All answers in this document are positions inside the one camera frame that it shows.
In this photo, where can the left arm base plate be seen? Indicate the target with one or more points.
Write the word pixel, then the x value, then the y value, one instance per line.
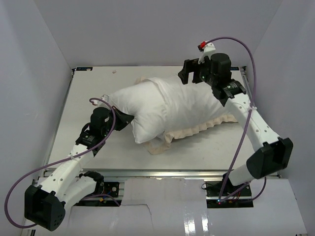
pixel 113 189

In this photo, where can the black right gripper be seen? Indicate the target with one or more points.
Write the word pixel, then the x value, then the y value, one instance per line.
pixel 192 66

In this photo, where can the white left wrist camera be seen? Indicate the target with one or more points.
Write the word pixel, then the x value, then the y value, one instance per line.
pixel 105 98

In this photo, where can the white pillow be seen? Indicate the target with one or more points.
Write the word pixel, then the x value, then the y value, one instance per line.
pixel 144 101

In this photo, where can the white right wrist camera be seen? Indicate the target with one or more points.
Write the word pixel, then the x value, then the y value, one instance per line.
pixel 206 49

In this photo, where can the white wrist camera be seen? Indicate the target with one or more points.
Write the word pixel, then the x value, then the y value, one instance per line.
pixel 105 98
pixel 206 49

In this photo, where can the aluminium front table rail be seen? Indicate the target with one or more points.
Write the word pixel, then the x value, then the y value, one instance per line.
pixel 157 173

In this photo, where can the blue left corner label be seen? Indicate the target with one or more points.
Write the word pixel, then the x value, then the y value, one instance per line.
pixel 84 69

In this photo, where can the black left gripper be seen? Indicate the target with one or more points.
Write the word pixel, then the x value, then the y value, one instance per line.
pixel 124 118

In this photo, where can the grey and cream pillowcase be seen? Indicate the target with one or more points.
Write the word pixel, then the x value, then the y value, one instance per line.
pixel 191 108

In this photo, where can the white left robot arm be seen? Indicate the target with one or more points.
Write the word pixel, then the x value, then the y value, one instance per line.
pixel 47 203

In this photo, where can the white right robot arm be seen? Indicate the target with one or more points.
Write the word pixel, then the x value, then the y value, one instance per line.
pixel 271 152

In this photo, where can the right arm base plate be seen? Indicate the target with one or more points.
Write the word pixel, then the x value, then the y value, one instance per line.
pixel 230 198

